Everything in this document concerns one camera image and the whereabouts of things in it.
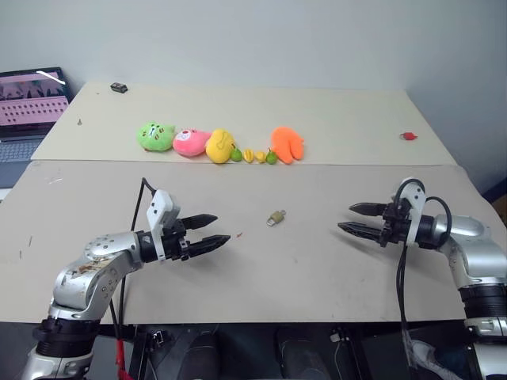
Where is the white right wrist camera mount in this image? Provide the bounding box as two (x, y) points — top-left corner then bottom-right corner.
(397, 177), (429, 249)

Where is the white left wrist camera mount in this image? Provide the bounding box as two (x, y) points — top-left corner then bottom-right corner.
(146, 189), (182, 263)

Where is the orange plush toy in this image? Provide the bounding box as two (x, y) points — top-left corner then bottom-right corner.
(270, 126), (306, 166)

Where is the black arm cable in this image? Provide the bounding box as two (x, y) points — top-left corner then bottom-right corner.
(395, 178), (453, 357)
(109, 177), (158, 341)

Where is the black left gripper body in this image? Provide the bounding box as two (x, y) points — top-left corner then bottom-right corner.
(161, 218), (192, 263)

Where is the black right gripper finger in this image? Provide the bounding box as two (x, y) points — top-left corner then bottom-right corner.
(348, 202), (387, 218)
(337, 221), (384, 244)

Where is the green plush toy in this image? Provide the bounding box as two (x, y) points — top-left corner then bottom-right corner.
(136, 121), (177, 153)

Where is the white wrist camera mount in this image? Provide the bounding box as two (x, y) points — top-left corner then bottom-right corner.
(146, 189), (182, 263)
(397, 177), (429, 249)

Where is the open laptop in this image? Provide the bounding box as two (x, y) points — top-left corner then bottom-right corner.
(0, 66), (74, 189)

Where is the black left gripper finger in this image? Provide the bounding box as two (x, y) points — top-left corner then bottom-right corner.
(180, 214), (219, 231)
(189, 234), (232, 259)

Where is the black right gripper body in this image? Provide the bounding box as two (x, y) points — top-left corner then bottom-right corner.
(379, 201), (412, 249)

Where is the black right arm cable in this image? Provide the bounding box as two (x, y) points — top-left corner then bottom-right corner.
(395, 178), (453, 357)

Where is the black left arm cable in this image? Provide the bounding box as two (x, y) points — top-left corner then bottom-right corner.
(109, 177), (158, 341)

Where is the yellow plush toy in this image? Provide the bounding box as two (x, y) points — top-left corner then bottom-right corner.
(204, 128), (236, 165)

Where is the pink plush toy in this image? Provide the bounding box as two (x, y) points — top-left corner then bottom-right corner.
(171, 128), (213, 159)

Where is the red strap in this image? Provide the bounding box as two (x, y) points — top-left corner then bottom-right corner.
(114, 337), (131, 380)

